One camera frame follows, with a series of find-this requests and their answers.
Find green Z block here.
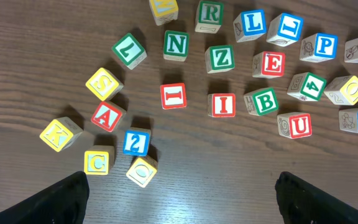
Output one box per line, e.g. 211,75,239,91
205,45,235,73

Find red I block sideways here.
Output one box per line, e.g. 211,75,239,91
160,83,187,110

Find yellow O block centre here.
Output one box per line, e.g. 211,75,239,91
324,75,358,106

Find green 4 block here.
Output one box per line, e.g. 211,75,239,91
287,72,326,101

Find yellow C block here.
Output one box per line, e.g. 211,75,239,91
84,145,115,175

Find yellow W block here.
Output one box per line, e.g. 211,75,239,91
149,0,178,26

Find yellow K block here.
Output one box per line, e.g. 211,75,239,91
40,116,83,152

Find yellow o block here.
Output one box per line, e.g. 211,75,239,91
126,156,158,188
324,75,358,106

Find blue P block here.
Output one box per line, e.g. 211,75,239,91
300,33,338,63

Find blue L block upright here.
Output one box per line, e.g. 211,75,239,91
233,9,267,42

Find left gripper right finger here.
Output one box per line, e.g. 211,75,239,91
275,171,358,224

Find green B block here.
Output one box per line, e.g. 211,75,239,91
244,87,279,116

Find blue L block rotated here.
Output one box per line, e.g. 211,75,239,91
266,13,304,47

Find red E block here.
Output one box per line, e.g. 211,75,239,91
252,51,285,78

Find red A block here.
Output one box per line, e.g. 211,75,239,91
91,101,126,132

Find yellow S block left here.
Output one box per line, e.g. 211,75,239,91
85,67,124,101

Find red U block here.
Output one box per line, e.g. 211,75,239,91
277,112,313,139

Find blue 2 block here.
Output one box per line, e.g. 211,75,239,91
122,127,151,157

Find red I block upright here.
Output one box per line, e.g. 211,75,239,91
208,93,236,118

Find yellow O block left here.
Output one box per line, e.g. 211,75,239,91
126,156,158,188

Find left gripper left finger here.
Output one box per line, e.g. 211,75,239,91
0,171,90,224

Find green R block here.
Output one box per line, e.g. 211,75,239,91
195,1,224,34

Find green N block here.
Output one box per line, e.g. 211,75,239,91
163,30,190,62

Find green 7 block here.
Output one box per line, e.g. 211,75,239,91
111,33,147,70

